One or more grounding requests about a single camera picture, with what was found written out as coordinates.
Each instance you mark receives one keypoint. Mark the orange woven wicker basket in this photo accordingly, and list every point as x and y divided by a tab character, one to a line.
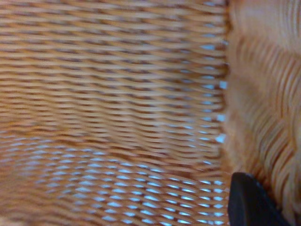
117	94

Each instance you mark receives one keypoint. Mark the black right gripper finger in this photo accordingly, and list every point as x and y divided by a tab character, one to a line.
247	204

